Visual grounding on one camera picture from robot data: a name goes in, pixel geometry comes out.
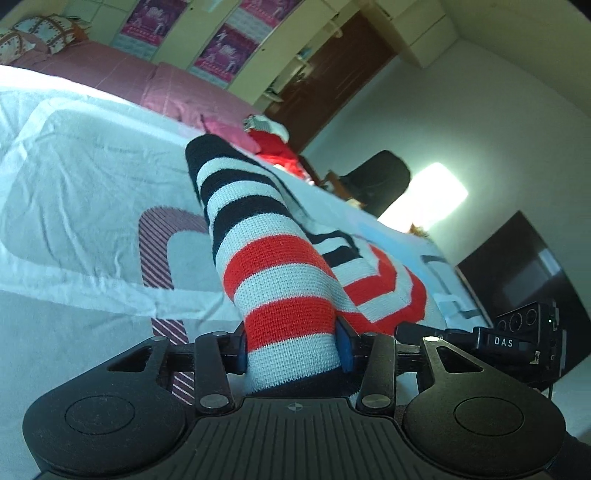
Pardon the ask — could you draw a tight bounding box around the white corner shelf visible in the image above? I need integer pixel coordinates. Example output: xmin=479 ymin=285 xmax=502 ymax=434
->
xmin=262 ymin=45 xmax=317 ymax=103

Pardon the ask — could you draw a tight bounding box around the cream wardrobe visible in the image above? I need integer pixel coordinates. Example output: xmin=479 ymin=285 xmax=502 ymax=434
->
xmin=65 ymin=0 xmax=459 ymax=117

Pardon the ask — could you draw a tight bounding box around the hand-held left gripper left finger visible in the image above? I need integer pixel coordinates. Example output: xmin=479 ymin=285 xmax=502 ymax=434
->
xmin=107 ymin=320 xmax=248 ymax=413

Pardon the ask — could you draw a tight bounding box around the red cloth pile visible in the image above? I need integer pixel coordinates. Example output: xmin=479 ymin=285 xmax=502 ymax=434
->
xmin=248 ymin=129 xmax=315 ymax=180

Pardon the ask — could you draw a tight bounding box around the brown wooden door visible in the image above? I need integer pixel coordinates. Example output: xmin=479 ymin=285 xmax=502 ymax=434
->
xmin=267 ymin=10 xmax=399 ymax=154

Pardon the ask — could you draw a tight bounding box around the pink bed sheet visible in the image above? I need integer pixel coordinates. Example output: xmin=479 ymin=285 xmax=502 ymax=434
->
xmin=9 ymin=39 xmax=260 ymax=136

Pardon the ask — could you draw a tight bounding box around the black television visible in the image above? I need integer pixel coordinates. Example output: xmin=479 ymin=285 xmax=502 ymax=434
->
xmin=455 ymin=210 xmax=575 ymax=329

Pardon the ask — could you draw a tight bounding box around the black chair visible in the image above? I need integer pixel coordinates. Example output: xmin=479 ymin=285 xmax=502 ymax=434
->
xmin=345 ymin=149 xmax=411 ymax=219

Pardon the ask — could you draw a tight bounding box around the purple wall poster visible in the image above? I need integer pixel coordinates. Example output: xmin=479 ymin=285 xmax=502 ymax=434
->
xmin=239 ymin=0 xmax=305 ymax=26
xmin=190 ymin=23 xmax=260 ymax=89
xmin=115 ymin=0 xmax=189 ymax=48

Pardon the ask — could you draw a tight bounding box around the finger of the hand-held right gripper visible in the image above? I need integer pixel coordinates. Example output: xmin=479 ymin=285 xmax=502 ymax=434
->
xmin=396 ymin=322 xmax=481 ymax=346

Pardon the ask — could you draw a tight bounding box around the black white red striped sweater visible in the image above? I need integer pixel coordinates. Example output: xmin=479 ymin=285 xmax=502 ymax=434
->
xmin=185 ymin=134 xmax=432 ymax=398

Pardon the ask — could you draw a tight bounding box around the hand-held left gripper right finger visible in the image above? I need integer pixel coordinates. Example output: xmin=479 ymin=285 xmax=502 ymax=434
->
xmin=335 ymin=314 xmax=486 ymax=410

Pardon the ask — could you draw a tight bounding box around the white grey cloth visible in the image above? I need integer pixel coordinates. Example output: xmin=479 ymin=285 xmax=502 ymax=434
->
xmin=242 ymin=114 xmax=291 ymax=140

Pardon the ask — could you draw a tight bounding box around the pink cloth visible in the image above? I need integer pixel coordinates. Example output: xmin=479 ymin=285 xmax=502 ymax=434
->
xmin=203 ymin=115 xmax=260 ymax=154

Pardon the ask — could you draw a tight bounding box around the floral pillow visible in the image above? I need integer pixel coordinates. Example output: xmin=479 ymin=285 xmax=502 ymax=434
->
xmin=8 ymin=14 xmax=88 ymax=55
xmin=0 ymin=31 xmax=38 ymax=65

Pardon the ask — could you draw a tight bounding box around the white printed blanket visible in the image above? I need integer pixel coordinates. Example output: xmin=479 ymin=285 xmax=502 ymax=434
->
xmin=0 ymin=64 xmax=496 ymax=480

